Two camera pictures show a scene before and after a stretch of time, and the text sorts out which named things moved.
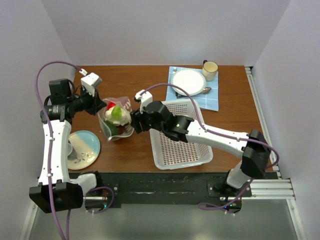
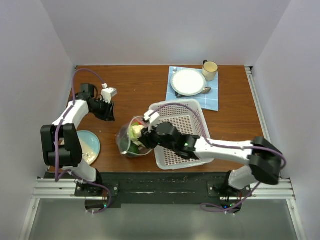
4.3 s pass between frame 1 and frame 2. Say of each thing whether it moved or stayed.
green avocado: moved
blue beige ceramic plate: stayed
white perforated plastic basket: stayed
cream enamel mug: stayed
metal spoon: stayed
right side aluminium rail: stayed
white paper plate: stayed
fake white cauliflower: moved
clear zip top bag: moved
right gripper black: moved
